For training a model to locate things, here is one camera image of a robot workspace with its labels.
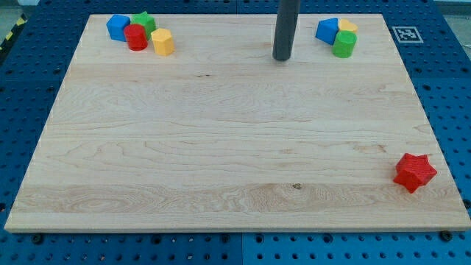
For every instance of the blue triangle block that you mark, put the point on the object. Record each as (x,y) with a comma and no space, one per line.
(327,30)

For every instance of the light wooden board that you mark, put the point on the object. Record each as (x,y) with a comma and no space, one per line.
(220,137)

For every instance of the yellow hexagon block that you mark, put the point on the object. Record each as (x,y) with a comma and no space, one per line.
(163,41)

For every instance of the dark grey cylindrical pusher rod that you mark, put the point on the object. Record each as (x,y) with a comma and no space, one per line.
(286,24)

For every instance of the green cylinder block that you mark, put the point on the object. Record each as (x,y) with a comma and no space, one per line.
(344,44)

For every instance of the red cylinder block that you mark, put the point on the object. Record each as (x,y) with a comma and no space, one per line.
(135,35)

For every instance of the green star block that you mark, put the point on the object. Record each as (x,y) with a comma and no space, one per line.
(145,20)

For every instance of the yellow heart block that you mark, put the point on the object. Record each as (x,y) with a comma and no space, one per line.
(346,25)

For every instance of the blue cube block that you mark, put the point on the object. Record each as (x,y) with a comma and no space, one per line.
(115,27)

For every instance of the red star block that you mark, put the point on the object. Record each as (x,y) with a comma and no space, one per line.
(414,171)

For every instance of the white fiducial marker tag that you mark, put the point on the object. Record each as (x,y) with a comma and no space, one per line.
(407,34)

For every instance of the black bolt front left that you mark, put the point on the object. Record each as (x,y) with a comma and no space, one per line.
(37,238)

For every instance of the black bolt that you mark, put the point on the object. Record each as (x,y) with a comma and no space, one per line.
(446,235)
(37,238)

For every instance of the black bolt front right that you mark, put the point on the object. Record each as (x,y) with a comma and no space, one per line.
(446,235)

